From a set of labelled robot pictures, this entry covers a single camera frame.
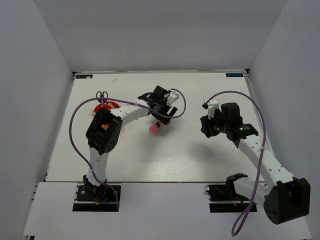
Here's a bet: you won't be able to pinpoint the aluminium table edge rail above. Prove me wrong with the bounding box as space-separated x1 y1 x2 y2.
244 69 285 183

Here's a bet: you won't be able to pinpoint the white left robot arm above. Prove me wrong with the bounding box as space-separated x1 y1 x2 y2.
83 86 180 200

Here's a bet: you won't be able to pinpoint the pink cylindrical pencil case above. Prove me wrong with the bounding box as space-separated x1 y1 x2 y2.
148 120 165 136

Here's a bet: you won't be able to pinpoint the green gel pen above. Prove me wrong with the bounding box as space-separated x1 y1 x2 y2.
89 110 96 117

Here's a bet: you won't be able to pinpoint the black handled scissors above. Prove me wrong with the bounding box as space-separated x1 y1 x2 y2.
95 91 109 107

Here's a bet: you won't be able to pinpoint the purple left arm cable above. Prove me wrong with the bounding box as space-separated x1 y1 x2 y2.
69 88 188 211

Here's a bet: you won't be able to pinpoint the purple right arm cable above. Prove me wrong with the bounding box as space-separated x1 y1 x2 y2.
203 90 267 236

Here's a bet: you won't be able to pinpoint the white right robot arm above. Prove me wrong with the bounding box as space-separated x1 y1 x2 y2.
200 99 311 225

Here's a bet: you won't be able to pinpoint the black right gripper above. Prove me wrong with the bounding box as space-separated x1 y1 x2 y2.
200 108 230 138

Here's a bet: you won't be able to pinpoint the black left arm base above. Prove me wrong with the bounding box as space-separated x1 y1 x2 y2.
72 185 121 213

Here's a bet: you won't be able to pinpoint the corner label sticker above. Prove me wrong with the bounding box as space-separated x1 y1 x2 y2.
225 72 244 78
75 74 93 79

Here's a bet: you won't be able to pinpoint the right corner label sticker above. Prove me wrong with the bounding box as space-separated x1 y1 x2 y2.
225 72 244 78

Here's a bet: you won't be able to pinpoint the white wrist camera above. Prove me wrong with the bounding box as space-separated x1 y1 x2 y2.
202 98 219 120
165 90 180 106

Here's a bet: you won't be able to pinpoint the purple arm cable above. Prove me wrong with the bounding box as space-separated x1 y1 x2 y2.
69 88 188 211
203 90 267 236

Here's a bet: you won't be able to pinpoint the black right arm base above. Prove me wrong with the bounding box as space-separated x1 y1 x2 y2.
204 184 250 214

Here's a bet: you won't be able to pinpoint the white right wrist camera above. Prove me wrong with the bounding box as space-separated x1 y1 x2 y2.
202 98 219 120

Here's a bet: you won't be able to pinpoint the orange round pen holder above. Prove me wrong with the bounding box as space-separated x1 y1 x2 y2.
91 101 120 116

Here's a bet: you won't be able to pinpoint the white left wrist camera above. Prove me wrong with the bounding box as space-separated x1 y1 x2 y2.
165 90 180 106

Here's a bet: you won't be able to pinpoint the left corner label sticker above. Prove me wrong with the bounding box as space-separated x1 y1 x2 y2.
75 74 93 79

